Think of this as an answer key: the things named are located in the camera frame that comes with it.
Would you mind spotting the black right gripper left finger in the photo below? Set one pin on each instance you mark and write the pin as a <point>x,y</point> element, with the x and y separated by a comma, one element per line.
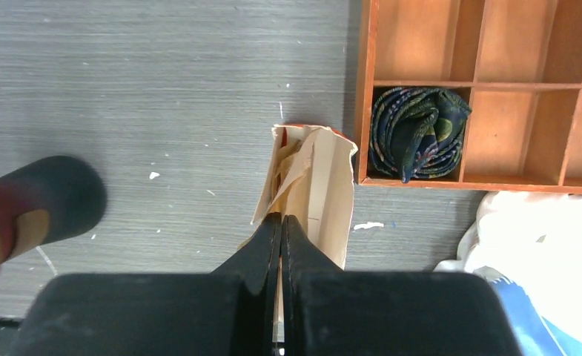
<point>228,311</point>

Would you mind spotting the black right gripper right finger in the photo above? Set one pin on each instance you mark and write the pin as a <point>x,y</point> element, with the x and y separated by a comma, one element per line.
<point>329,311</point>

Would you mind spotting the red and black carafe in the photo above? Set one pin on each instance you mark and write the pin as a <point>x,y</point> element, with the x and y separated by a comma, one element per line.
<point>49,200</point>

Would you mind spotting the orange coffee filter box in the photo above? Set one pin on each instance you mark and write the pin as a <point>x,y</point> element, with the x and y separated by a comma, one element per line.
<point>331,196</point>

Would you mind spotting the stack of brown paper filters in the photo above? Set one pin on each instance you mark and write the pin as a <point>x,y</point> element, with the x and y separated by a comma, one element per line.
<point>290,184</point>

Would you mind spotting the blue patterned rolled tie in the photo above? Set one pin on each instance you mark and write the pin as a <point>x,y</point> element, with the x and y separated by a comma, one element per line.
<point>417,132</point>

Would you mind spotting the white crumpled cloth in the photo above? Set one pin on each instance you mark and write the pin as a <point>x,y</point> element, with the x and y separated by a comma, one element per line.
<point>528,246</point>

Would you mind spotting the orange wooden compartment tray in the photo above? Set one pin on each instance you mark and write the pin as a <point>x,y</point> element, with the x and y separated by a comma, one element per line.
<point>517,63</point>

